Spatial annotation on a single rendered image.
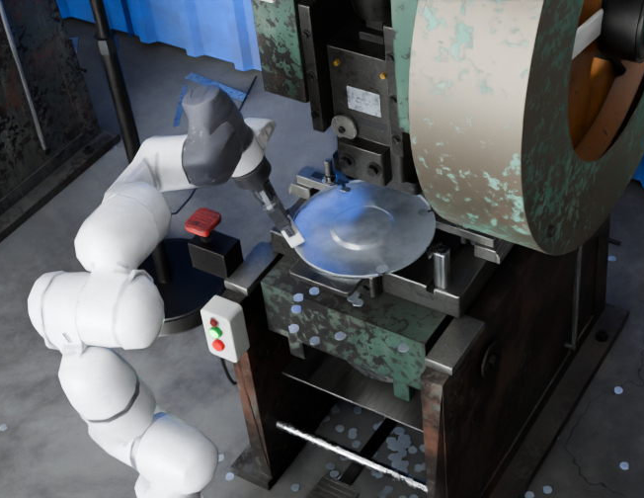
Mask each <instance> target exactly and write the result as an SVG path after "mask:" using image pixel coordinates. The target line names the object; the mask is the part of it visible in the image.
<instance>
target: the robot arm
mask: <svg viewBox="0 0 644 498"><path fill-rule="evenodd" d="M182 106H183V109H184V112H185V114H186V116H187V118H188V120H189V131H188V134H178V135H168V136H152V137H150V138H148V139H146V140H145V141H144V142H143V143H142V145H141V146H140V148H139V150H138V152H137V154H136V155H135V157H134V159H133V161H132V162H131V163H130V165H129V166H128V167H127V168H126V169H125V170H124V172H123V173H122V174H121V175H120V176H119V177H118V179H117V180H116V181H115V182H114V183H113V184H112V185H111V187H110V188H109V189H108V190H107V191H106V192H105V196H104V199H103V202H102V203H101V204H100V205H99V206H98V208H97V209H96V210H95V211H94V212H93V213H92V214H91V215H90V216H89V217H88V218H87V219H86V220H85V221H84V222H83V224H82V226H81V228H80V230H79V232H78V234H77V236H76V238H75V249H76V256H77V258H78V259H79V261H80V262H81V264H82V265H83V266H84V268H85V269H86V270H88V271H91V272H92V273H84V272H80V273H66V272H63V271H59V272H52V273H47V274H43V275H42V276H41V277H40V278H39V279H38V280H36V282H35V284H34V286H33V288H32V291H31V293H30V296H29V298H28V306H29V315H30V317H31V320H32V322H33V325H34V326H35V328H36V329H37V330H38V332H39V333H40V334H41V335H42V336H43V338H44V340H45V344H46V345H47V346H48V347H49V348H51V349H56V350H60V352H61V353H62V355H63V356H62V361H61V365H60V369H59V374H58V376H59V379H60V382H61V385H62V388H63V390H64V391H65V393H66V395H67V397H68V399H69V400H70V402H71V404H72V405H73V407H74V408H75V409H76V410H77V411H78V412H79V413H80V416H81V417H82V418H83V419H84V420H85V421H86V422H87V423H88V424H89V434H90V436H91V438H92V439H93V440H94V441H95V442H96V443H98V444H99V445H100V446H101V447H102V448H103V449H104V450H105V451H106V452H107V453H108V454H109V455H111V456H113V457H116V458H117V459H119V460H121V461H123V462H125V463H126V464H128V465H130V466H132V467H133V468H135V469H136V470H137V471H138V472H139V473H140V475H139V477H138V479H137V481H136V484H135V488H134V489H135V492H136V496H137V498H203V496H202V495H201V490H202V489H203V488H204V487H206V485H207V484H208V483H209V482H210V481H211V480H212V478H213V476H214V473H215V470H216V467H217V464H218V460H219V456H218V449H217V447H216V445H215V444H214V443H213V442H212V441H211V440H210V439H209V438H208V437H207V436H206V435H205V434H204V433H203V432H201V431H200V430H199V429H198V428H196V427H194V426H192V425H190V424H188V423H186V422H185V421H183V420H181V419H179V418H177V417H175V416H174V415H172V414H169V413H168V412H167V411H165V410H164V409H162V408H161V407H159V406H158V405H157V404H156V400H155V396H154V392H153V391H152V390H151V389H150V388H149V386H148V385H147V384H146V383H145V382H144V381H143V380H142V378H141V377H140V376H139V375H138V374H137V373H136V370H135V369H134V368H133V367H132V366H131V365H130V364H129V363H128V362H127V361H126V360H125V359H124V358H123V357H122V356H121V355H120V354H118V353H116V352H115V351H113V350H112V349H111V348H112V347H123V348H124V349H125V350H126V349H142V348H146V347H149V346H150V345H151V344H152V343H153V342H154V341H155V340H156V339H157V337H158V336H159V333H160V331H161V328H162V325H163V323H164V320H165V315H164V301H163V299H162V297H161V295H160V292H159V290H158V288H157V287H156V286H155V285H154V284H153V279H152V278H151V276H150V275H149V274H148V273H147V272H146V271H145V270H137V267H138V266H139V265H140V264H141V263H142V262H143V261H144V260H145V259H146V258H147V257H148V256H149V255H150V253H151V252H152V251H153V250H154V249H155V248H156V246H157V245H158V244H159V243H160V242H161V241H162V240H163V239H164V237H165V236H166V235H167V234H168V232H169V230H170V228H171V219H172V214H171V210H170V206H169V204H168V203H167V201H166V200H165V198H164V197H163V195H162V194H161V192H166V191H175V190H184V189H193V188H203V187H210V186H217V185H223V184H225V183H226V182H228V181H229V179H230V178H232V180H233V181H234V183H235V184H236V186H237V187H238V188H240V189H242V190H252V191H251V192H252V195H253V196H254V198H255V199H257V200H258V201H259V203H260V204H261V206H262V207H263V211H264V212H265V213H266V214H267V215H268V216H269V217H270V219H271V220H272V221H273V223H274V224H275V229H276V230H279V231H280V232H281V233H282V235H283V236H284V238H285V239H286V241H287V242H288V244H289V245H290V247H291V248H293V247H295V246H297V245H299V244H300V243H302V242H304V241H305V240H304V238H303V236H302V234H301V233H300V231H299V229H298V228H297V226H296V225H295V223H294V222H293V220H292V219H291V217H290V215H287V214H289V213H290V210H289V208H288V209H284V208H283V203H282V202H281V200H280V198H279V197H278V195H277V193H276V192H275V189H274V187H273V185H272V184H271V181H270V179H269V177H270V175H271V171H272V166H271V164H270V162H269V160H268V159H267V157H266V156H265V149H264V148H266V146H267V144H268V142H269V139H270V137H271V135H272V133H273V132H274V130H275V128H276V124H275V122H274V121H273V120H268V119H257V118H247V119H245V120H244V119H243V115H242V114H241V112H240V111H239V109H238V107H237V106H236V104H235V103H234V101H233V100H232V98H231V97H230V95H229V94H227V93H226V92H225V91H224V90H223V89H222V88H220V87H219V86H218V85H214V84H209V85H204V86H199V87H197V88H195V89H193V90H191V91H190V92H189V93H188V94H187V95H186V96H185V97H184V98H183V100H182Z"/></svg>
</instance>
